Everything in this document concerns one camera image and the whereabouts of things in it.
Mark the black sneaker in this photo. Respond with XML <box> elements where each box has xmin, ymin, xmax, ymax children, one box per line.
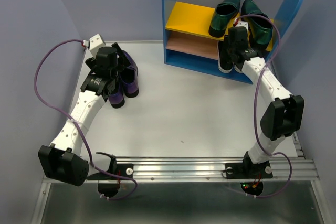
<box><xmin>217</xmin><ymin>39</ymin><xmax>233</xmax><ymax>73</ymax></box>
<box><xmin>234</xmin><ymin>63</ymin><xmax>244</xmax><ymax>73</ymax></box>

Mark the purple loafer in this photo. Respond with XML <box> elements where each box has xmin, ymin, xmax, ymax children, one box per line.
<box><xmin>109</xmin><ymin>82</ymin><xmax>125</xmax><ymax>109</ymax></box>
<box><xmin>119</xmin><ymin>50</ymin><xmax>139</xmax><ymax>98</ymax></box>

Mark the green loafer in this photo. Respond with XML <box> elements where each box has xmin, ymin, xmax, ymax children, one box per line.
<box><xmin>208</xmin><ymin>0</ymin><xmax>241</xmax><ymax>38</ymax></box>
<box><xmin>241</xmin><ymin>0</ymin><xmax>273</xmax><ymax>51</ymax></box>

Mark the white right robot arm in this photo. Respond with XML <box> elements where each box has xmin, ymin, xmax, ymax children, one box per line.
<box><xmin>220</xmin><ymin>22</ymin><xmax>305</xmax><ymax>179</ymax></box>

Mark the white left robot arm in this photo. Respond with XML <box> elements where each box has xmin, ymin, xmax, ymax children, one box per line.
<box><xmin>38</xmin><ymin>43</ymin><xmax>130</xmax><ymax>186</ymax></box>

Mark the blue and yellow shoe shelf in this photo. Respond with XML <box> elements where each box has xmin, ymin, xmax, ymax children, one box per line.
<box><xmin>162</xmin><ymin>0</ymin><xmax>303</xmax><ymax>83</ymax></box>

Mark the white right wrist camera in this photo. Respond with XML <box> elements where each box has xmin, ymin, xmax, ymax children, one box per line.
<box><xmin>234</xmin><ymin>20</ymin><xmax>249</xmax><ymax>29</ymax></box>

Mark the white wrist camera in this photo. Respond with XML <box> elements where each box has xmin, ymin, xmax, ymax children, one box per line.
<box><xmin>89</xmin><ymin>34</ymin><xmax>106</xmax><ymax>58</ymax></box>
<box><xmin>234</xmin><ymin>20</ymin><xmax>249</xmax><ymax>29</ymax></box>

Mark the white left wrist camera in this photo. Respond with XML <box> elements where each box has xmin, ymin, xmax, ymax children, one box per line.
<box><xmin>89</xmin><ymin>34</ymin><xmax>106</xmax><ymax>58</ymax></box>

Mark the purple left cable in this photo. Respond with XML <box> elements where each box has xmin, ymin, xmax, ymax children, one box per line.
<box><xmin>33</xmin><ymin>39</ymin><xmax>138</xmax><ymax>200</ymax></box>

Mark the aluminium mounting rail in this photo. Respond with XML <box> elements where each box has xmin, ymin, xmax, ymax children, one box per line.
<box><xmin>41</xmin><ymin>157</ymin><xmax>321</xmax><ymax>183</ymax></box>

